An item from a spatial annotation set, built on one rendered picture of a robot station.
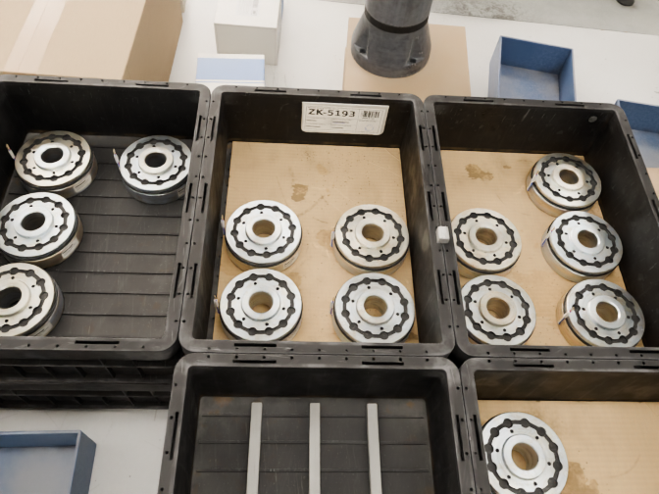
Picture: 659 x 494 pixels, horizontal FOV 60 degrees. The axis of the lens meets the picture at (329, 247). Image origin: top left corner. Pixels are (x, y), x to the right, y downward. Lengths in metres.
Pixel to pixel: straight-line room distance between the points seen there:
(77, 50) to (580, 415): 0.87
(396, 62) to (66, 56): 0.55
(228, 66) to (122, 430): 0.64
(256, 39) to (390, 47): 0.28
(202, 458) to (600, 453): 0.46
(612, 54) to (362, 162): 0.75
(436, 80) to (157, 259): 0.61
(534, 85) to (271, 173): 0.65
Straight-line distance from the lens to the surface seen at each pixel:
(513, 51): 1.31
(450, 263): 0.70
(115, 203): 0.87
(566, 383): 0.73
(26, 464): 0.88
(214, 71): 1.09
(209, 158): 0.77
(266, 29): 1.18
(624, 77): 1.43
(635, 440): 0.82
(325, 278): 0.78
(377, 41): 1.09
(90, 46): 1.00
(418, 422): 0.72
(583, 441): 0.78
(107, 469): 0.85
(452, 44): 1.21
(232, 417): 0.71
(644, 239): 0.87
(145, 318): 0.77
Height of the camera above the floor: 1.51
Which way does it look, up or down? 58 degrees down
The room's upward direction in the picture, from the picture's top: 8 degrees clockwise
